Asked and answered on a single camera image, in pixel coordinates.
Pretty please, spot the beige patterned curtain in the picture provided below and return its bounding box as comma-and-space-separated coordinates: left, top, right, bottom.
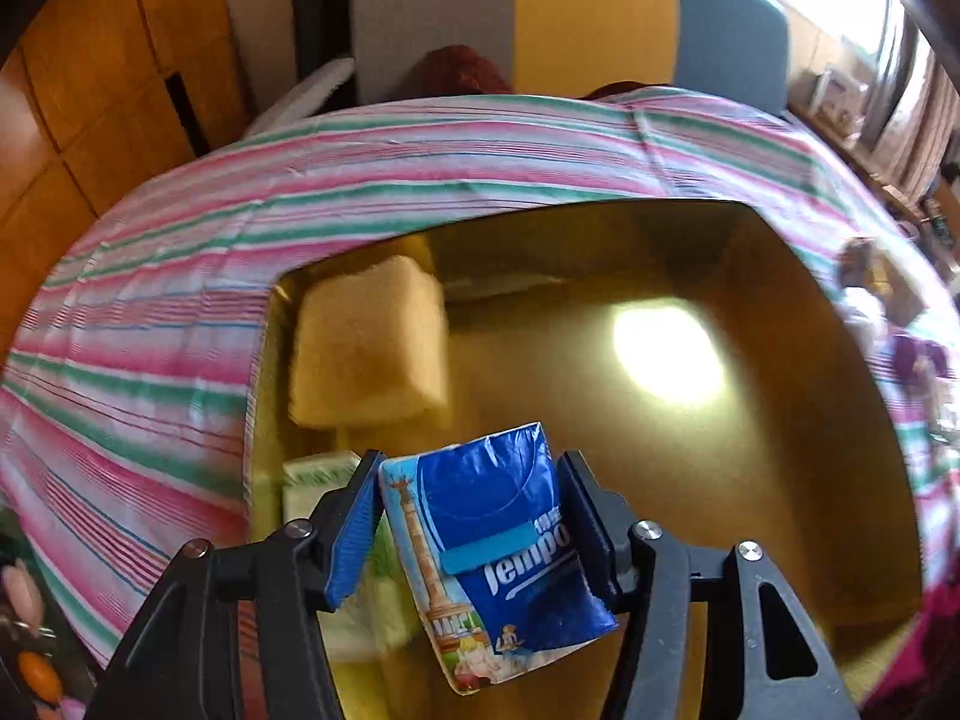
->
862, 0, 960, 196

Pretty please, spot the white green tissue packet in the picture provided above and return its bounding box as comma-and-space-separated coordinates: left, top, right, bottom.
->
281, 450, 421, 661

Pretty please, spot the gold storage box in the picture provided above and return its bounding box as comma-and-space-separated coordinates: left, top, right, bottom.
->
244, 199, 925, 720

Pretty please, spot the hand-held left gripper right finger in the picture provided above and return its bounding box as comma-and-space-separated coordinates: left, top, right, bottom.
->
559, 450, 863, 720

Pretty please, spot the purple mesh bag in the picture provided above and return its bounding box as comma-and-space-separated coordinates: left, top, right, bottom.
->
892, 334, 953, 398

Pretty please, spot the dark red cloth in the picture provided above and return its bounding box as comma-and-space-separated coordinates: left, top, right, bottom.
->
416, 45, 515, 97

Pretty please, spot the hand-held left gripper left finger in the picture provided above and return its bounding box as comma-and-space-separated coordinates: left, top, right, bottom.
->
86, 450, 387, 720

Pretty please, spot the white cardboard box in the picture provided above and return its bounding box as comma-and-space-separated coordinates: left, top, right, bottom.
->
814, 67, 871, 121

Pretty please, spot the cracker packet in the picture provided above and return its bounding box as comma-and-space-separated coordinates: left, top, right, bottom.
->
836, 236, 901, 293

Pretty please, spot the dark pink garment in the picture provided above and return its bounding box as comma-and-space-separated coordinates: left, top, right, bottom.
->
862, 585, 960, 720

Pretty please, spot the colourful printed cloth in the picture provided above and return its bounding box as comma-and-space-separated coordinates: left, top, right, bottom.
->
0, 510, 98, 720

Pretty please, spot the pink green striped tablecloth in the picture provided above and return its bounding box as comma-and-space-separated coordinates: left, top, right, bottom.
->
0, 86, 960, 668

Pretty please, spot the grey yellow blue sofa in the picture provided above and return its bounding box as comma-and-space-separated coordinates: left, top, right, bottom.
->
349, 0, 792, 113

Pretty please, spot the clear plastic bundle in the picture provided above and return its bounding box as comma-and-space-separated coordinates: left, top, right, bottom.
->
840, 289, 893, 350

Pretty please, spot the yellow sponge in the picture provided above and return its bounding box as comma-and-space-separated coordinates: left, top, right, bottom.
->
289, 255, 451, 428

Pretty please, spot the white pillow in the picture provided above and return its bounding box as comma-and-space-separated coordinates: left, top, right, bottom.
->
247, 56, 357, 136

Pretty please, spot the blue tissue packet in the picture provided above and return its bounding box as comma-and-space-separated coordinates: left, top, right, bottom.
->
379, 421, 622, 693

